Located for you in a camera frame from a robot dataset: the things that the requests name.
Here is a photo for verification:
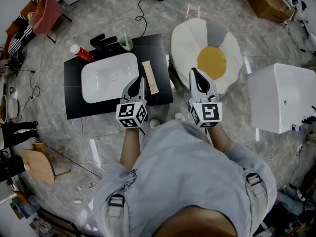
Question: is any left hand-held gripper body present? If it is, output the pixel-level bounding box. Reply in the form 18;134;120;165
116;98;148;129

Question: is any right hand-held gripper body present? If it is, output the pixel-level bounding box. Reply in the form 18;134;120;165
187;94;223;128

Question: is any beige cosmetic squeeze tube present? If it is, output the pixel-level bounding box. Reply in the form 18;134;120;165
142;60;159;95

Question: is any person's left forearm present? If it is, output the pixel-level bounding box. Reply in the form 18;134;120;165
119;127;141;169

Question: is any person's right forearm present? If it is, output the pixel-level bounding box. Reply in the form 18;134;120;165
206;126;232;154

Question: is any white sink basin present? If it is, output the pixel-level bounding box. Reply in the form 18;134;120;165
80;52;139;104

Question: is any egg-shaped beanbag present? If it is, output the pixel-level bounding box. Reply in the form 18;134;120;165
171;18;244;98

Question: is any green cup with toothbrush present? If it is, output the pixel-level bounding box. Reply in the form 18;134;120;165
119;25;134;51

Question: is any black faucet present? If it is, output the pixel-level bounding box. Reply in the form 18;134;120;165
89;33;118;51

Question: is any dark vanity cabinet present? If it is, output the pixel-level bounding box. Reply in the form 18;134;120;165
63;33;174;120

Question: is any person's grey shirt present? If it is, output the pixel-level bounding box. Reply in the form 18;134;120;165
93;120;277;237

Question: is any red bottle with white cap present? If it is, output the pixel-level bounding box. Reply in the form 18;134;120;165
70;44;94;62

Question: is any white box appliance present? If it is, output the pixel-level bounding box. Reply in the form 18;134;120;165
246;63;316;134

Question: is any cardboard box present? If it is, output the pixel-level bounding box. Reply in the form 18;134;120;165
244;0;296;23

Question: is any wooden stool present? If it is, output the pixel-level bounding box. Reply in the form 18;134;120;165
21;142;72;184

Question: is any pink cloth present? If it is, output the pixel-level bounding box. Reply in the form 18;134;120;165
32;0;64;36

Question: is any striped black white cloth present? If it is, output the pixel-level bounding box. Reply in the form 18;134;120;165
8;25;34;55

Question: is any black monitor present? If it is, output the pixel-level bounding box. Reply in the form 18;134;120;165
0;154;25;182

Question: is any long black cable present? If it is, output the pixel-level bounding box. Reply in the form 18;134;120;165
33;137;103;179

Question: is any grey harness strap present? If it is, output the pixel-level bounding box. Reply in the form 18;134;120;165
107;194;126;237
245;173;269;207

